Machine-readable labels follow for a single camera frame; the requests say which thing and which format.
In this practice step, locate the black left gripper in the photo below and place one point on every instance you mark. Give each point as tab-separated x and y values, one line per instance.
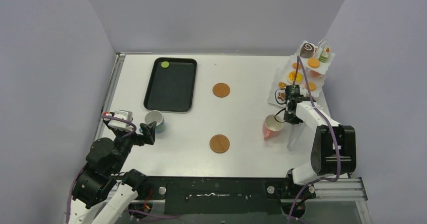
149	135

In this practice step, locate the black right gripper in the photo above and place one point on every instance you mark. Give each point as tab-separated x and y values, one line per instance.
293	116

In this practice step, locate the metal serving tongs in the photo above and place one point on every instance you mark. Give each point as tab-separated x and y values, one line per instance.
294	135

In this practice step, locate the brown star cookie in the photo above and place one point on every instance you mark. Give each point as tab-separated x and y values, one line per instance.
281	97

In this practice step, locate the small patterned orange cookie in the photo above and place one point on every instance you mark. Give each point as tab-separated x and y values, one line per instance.
282	85

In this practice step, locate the plain orange round cookie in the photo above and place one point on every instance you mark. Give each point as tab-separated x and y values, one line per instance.
311	86

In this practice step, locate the yellow fruit tart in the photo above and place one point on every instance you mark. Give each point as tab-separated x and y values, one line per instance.
295	77

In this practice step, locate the pink strawberry cake slice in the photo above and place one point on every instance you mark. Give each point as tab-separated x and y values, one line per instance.
315	74

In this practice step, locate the small orange biscuit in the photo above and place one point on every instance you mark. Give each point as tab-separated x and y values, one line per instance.
296	66

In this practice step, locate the orange macaron sandwich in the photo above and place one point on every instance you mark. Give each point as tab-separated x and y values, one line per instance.
313	62

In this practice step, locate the chocolate swirl roll cake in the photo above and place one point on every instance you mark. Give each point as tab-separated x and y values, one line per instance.
307	50

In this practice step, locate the green layered cake slice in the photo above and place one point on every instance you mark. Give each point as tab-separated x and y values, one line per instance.
324	56

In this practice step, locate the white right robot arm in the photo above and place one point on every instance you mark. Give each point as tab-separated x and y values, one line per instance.
333	147

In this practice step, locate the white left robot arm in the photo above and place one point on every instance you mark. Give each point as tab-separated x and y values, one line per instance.
97	194

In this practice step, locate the blue patterned ceramic cup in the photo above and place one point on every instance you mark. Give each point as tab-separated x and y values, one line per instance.
158	117

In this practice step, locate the pink ceramic cup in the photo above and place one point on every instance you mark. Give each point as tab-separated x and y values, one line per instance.
271	127

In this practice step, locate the black serving tray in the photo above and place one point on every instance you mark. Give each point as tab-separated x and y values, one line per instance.
171	89

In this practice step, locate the white three-tier dessert stand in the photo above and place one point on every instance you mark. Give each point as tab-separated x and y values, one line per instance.
282	73

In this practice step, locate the green round macaron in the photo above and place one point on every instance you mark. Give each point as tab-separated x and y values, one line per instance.
165	64

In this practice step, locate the near round wooden coaster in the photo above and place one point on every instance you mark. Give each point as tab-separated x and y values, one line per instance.
219	143

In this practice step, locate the round wooden coaster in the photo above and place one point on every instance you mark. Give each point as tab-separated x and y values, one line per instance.
221	90
219	143

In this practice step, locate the far round wooden coaster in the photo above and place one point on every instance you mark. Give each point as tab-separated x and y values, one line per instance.
221	90

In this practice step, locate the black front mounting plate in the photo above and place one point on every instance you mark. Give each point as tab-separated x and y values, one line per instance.
221	195

